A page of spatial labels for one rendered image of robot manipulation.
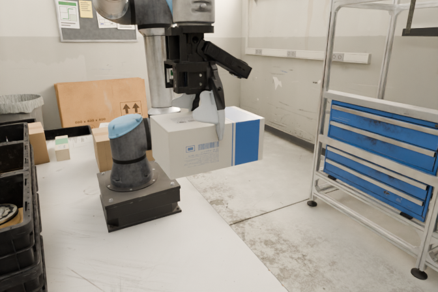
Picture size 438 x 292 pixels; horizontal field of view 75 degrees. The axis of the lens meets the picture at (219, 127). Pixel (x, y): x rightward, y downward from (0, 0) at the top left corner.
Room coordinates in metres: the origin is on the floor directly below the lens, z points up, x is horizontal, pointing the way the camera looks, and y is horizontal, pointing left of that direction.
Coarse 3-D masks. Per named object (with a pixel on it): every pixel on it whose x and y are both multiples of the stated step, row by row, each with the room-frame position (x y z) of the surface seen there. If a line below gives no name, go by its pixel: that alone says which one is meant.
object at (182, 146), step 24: (168, 120) 0.53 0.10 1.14; (192, 120) 0.53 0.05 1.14; (240, 120) 0.53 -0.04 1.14; (264, 120) 0.55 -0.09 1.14; (168, 144) 0.46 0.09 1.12; (192, 144) 0.48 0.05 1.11; (216, 144) 0.50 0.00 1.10; (240, 144) 0.52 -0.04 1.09; (168, 168) 0.47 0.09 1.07; (192, 168) 0.48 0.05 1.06; (216, 168) 0.50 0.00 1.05
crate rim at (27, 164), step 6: (6, 144) 0.96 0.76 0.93; (12, 144) 0.97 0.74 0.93; (18, 144) 0.97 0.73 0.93; (24, 144) 0.96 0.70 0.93; (24, 150) 0.91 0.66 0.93; (24, 156) 0.85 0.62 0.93; (24, 162) 0.80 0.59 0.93; (30, 162) 0.86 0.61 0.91; (24, 168) 0.76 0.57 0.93; (30, 168) 0.80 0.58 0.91; (0, 174) 0.72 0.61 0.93; (6, 174) 0.72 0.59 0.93; (30, 174) 0.76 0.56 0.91
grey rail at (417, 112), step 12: (324, 96) 2.03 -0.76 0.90; (336, 96) 1.93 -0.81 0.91; (348, 96) 1.85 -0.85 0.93; (360, 96) 1.83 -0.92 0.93; (372, 108) 1.69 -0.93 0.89; (384, 108) 1.63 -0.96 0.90; (396, 108) 1.56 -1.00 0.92; (408, 108) 1.51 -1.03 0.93; (420, 108) 1.50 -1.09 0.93; (432, 120) 1.40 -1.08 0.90
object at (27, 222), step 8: (0, 176) 0.71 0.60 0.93; (8, 176) 0.71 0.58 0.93; (16, 176) 0.72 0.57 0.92; (24, 176) 0.71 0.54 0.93; (24, 184) 0.66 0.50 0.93; (24, 192) 0.62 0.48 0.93; (24, 200) 0.59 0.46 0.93; (24, 208) 0.56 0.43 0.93; (32, 208) 0.59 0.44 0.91; (24, 216) 0.52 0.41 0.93; (32, 216) 0.55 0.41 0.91; (16, 224) 0.50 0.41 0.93; (24, 224) 0.50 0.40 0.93; (32, 224) 0.52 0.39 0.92; (0, 232) 0.47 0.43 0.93; (8, 232) 0.48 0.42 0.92; (16, 232) 0.49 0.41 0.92; (24, 232) 0.49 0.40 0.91; (0, 240) 0.47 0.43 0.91; (8, 240) 0.48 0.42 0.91
